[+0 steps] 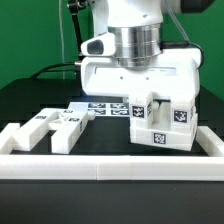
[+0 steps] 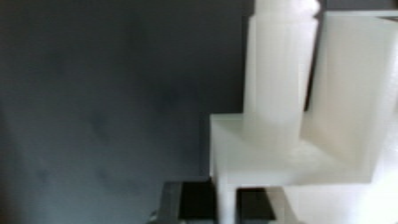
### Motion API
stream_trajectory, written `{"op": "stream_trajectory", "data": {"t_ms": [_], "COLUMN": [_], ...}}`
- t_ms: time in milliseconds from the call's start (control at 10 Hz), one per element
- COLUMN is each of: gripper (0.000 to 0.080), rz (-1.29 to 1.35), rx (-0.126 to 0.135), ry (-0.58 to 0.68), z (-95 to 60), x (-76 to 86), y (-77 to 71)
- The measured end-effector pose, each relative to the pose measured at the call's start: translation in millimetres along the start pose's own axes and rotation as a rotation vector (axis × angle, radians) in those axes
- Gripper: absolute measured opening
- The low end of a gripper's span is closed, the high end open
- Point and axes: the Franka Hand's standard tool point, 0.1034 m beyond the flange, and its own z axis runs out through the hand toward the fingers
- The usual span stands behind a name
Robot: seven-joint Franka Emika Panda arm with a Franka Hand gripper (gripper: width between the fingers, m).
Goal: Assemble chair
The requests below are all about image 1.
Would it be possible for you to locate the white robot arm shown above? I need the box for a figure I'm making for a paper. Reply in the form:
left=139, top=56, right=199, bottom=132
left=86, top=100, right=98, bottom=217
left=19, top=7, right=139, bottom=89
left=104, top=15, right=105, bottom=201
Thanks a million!
left=81, top=0, right=215, bottom=120

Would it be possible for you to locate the white chair back frame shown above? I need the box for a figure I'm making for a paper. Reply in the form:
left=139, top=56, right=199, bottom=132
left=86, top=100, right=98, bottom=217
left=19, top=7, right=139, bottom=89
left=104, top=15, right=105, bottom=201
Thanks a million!
left=13, top=108, right=95, bottom=154

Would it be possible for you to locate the white chair seat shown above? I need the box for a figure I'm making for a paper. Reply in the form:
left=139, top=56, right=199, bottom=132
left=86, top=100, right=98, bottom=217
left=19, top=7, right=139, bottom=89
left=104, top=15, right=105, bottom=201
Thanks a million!
left=129, top=93, right=198, bottom=152

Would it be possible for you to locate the white front fence rail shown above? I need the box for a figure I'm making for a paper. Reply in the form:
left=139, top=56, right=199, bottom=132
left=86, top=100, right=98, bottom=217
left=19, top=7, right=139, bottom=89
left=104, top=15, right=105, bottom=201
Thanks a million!
left=0, top=155, right=224, bottom=181

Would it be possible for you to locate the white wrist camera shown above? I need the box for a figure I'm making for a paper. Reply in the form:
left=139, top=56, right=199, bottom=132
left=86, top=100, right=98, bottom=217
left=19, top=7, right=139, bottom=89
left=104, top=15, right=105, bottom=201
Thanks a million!
left=81, top=32, right=116, bottom=56

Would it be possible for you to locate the black camera stand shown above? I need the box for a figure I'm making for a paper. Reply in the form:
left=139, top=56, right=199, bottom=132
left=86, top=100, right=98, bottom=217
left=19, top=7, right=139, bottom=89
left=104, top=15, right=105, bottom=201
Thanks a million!
left=67, top=0, right=89, bottom=60

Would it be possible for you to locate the white right fence rail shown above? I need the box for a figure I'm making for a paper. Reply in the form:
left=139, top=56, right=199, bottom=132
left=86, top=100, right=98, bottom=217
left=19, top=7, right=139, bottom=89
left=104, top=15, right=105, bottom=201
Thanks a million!
left=196, top=126, right=224, bottom=158

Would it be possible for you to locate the black cable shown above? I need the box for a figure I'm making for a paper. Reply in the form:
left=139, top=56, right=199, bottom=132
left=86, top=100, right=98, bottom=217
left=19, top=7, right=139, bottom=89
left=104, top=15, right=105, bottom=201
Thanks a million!
left=29, top=61, right=84, bottom=80

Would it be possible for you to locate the white tag sheet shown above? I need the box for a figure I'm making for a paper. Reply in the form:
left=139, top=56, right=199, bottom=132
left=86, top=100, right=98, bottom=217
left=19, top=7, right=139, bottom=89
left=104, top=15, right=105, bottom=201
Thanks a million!
left=68, top=102, right=129, bottom=117

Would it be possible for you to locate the white fence rail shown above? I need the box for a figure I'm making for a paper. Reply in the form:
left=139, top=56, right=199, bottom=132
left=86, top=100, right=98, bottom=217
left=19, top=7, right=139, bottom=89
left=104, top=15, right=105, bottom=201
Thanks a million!
left=0, top=155, right=224, bottom=181
left=0, top=123, right=20, bottom=155
left=196, top=126, right=224, bottom=158

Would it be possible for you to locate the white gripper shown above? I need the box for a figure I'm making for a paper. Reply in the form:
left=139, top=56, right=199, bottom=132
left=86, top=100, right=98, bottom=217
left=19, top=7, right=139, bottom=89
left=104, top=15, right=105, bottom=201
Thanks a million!
left=81, top=48, right=201, bottom=117

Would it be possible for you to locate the white left fence rail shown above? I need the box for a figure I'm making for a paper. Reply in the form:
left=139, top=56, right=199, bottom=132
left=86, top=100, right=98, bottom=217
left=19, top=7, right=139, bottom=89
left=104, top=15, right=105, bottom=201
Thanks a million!
left=0, top=123, right=20, bottom=155

